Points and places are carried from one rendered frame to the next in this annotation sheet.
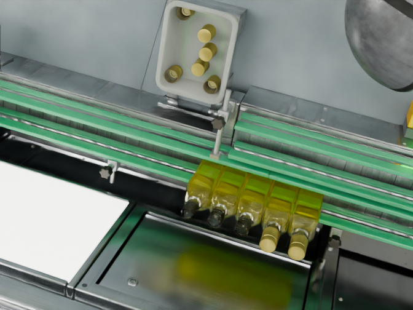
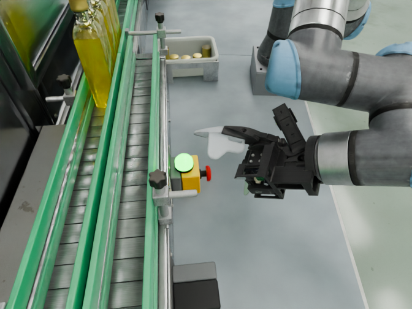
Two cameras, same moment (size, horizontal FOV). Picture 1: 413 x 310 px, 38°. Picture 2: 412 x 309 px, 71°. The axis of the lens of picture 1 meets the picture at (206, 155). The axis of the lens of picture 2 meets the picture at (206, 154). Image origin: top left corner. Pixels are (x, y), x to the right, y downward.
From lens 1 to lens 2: 1.15 m
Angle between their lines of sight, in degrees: 45
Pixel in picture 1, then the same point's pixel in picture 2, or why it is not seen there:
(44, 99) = not seen: outside the picture
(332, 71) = (197, 124)
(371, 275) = (11, 143)
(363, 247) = (42, 148)
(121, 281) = not seen: outside the picture
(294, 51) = (202, 104)
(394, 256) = (33, 174)
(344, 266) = (21, 122)
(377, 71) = not seen: outside the picture
